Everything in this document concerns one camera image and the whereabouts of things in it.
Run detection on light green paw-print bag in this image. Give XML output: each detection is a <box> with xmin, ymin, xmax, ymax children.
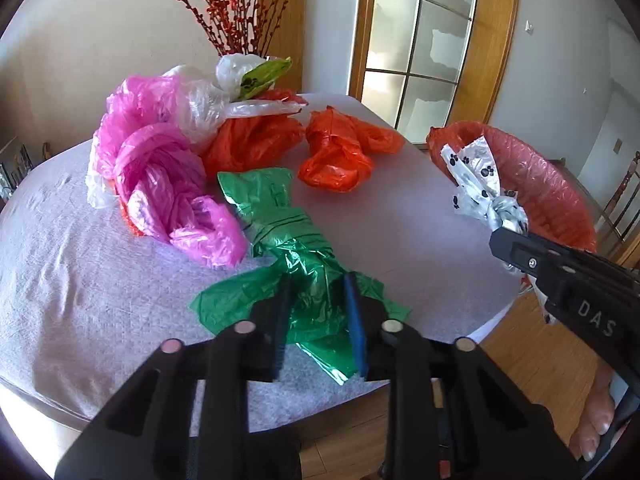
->
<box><xmin>239</xmin><ymin>57</ymin><xmax>293</xmax><ymax>101</ymax></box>

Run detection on small orange plastic bag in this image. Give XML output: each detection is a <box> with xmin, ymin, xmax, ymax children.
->
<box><xmin>298</xmin><ymin>106</ymin><xmax>405</xmax><ymax>193</ymax></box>

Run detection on red lined wastebasket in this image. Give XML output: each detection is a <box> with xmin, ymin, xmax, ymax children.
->
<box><xmin>426</xmin><ymin>121</ymin><xmax>598</xmax><ymax>256</ymax></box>

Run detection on red berry branches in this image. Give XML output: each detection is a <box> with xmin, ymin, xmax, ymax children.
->
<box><xmin>132</xmin><ymin>0</ymin><xmax>301</xmax><ymax>58</ymax></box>

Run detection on wooden chair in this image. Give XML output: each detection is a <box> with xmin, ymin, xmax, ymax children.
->
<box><xmin>597</xmin><ymin>152</ymin><xmax>640</xmax><ymax>261</ymax></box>

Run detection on clear white plastic bag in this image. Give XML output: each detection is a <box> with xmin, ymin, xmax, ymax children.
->
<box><xmin>167</xmin><ymin>53</ymin><xmax>308</xmax><ymax>148</ymax></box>

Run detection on large red-orange plastic bag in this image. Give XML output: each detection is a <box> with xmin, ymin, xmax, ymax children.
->
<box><xmin>200</xmin><ymin>89</ymin><xmax>307</xmax><ymax>176</ymax></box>

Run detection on pink plastic bag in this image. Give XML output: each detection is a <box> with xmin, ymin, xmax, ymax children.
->
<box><xmin>87</xmin><ymin>75</ymin><xmax>250</xmax><ymax>268</ymax></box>

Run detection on wooden glass-pane door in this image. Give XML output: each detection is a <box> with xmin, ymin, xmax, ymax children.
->
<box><xmin>348</xmin><ymin>0</ymin><xmax>522</xmax><ymax>148</ymax></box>

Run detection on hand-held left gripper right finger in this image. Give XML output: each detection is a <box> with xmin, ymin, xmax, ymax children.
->
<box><xmin>342</xmin><ymin>271</ymin><xmax>583</xmax><ymax>480</ymax></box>

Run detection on cabinet clutter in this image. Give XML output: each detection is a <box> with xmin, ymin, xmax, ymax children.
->
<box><xmin>0</xmin><ymin>142</ymin><xmax>53</xmax><ymax>201</ymax></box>

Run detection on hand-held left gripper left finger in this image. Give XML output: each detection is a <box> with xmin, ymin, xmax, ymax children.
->
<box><xmin>54</xmin><ymin>275</ymin><xmax>301</xmax><ymax>480</ymax></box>

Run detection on white paw-print plastic bag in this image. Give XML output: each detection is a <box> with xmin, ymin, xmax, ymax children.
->
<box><xmin>440</xmin><ymin>136</ymin><xmax>553</xmax><ymax>326</ymax></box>

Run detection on dark green plastic bag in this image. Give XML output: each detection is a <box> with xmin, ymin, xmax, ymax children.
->
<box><xmin>190</xmin><ymin>168</ymin><xmax>412</xmax><ymax>386</ymax></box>

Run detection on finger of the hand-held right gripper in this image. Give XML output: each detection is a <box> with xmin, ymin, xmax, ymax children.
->
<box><xmin>489</xmin><ymin>226</ymin><xmax>591</xmax><ymax>288</ymax></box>

